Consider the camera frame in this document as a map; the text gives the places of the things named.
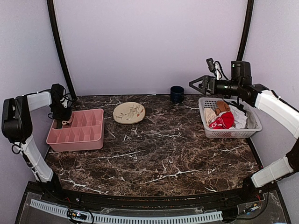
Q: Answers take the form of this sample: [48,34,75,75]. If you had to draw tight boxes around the beige garment in basket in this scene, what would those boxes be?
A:
[204,108,218,126]

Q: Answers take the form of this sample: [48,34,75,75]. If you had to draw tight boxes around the red garment in basket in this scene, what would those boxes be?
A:
[209,111,235,129]

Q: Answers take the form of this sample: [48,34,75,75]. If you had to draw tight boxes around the grey slotted cable duct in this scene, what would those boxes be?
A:
[29,199,223,224]

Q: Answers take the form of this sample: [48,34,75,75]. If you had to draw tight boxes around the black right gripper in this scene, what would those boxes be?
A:
[190,75,242,96]

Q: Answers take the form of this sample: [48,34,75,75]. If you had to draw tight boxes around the bird pattern ceramic plate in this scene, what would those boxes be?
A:
[113,102,146,125]

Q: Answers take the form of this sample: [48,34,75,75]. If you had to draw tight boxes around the brown garment in basket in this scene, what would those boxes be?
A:
[215,100,230,116]

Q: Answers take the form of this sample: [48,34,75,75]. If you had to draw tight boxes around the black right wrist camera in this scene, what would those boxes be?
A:
[231,61,251,80]

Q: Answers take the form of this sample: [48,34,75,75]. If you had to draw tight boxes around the white garment in basket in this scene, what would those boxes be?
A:
[228,104,248,130]

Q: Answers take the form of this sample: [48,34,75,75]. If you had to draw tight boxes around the cream underwear with navy trim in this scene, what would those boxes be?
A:
[61,120,71,126]

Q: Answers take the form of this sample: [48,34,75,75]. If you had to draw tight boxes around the white plastic laundry basket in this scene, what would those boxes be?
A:
[199,98,262,138]

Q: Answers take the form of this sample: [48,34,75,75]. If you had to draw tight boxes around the pink divided organizer box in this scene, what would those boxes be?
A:
[46,109,105,152]

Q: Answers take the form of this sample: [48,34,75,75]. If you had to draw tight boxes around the dark blue mug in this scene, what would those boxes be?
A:
[170,86,185,104]

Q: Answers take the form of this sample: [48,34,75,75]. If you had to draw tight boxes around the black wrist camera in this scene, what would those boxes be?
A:
[231,61,251,80]
[50,84,65,100]

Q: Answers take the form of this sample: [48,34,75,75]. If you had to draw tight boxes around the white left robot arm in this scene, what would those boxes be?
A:
[1,85,72,203]

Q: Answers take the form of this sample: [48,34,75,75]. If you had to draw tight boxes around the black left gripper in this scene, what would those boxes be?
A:
[50,103,71,120]

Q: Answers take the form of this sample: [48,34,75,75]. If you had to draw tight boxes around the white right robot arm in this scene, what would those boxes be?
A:
[189,76,299,203]

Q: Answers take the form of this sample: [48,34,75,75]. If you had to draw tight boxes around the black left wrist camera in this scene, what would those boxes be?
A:
[50,84,65,100]

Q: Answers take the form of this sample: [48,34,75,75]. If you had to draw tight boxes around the black rolled item in organizer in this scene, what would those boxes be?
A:
[55,120,63,129]

